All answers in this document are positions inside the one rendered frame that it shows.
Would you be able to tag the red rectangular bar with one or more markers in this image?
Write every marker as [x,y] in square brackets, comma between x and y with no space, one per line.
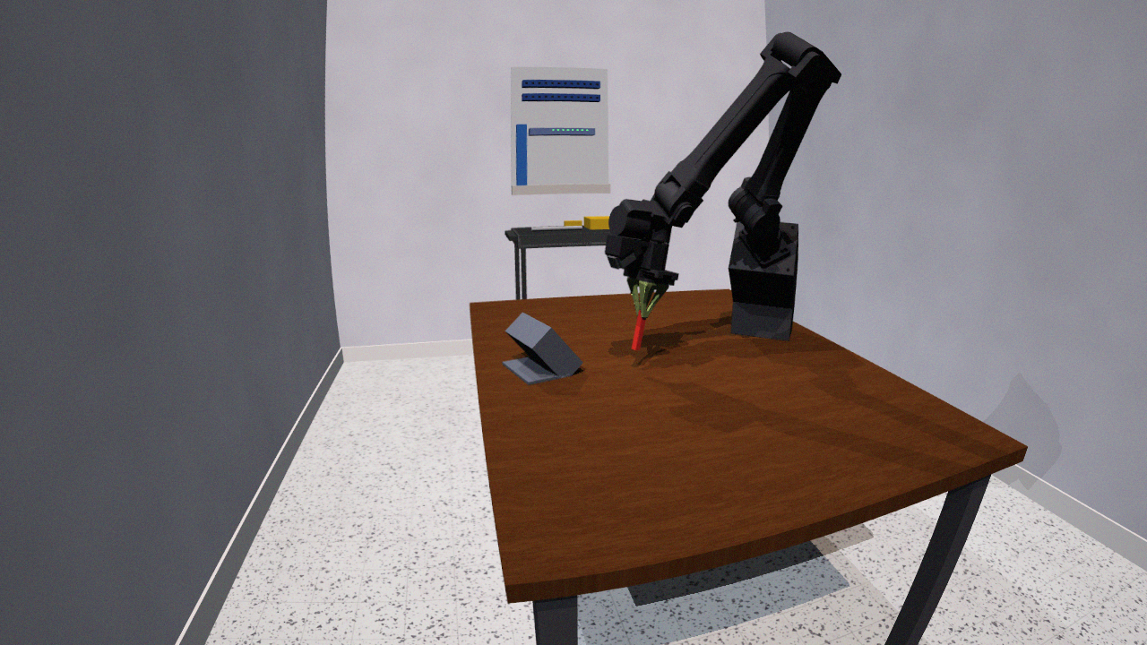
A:
[638,332]

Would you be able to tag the dark grey panel with slot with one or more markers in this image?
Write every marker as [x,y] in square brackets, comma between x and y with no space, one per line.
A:
[549,356]

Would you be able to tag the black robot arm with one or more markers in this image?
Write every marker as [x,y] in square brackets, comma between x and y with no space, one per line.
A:
[755,202]

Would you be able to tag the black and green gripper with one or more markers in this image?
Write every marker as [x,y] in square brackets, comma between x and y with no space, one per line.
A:
[638,277]

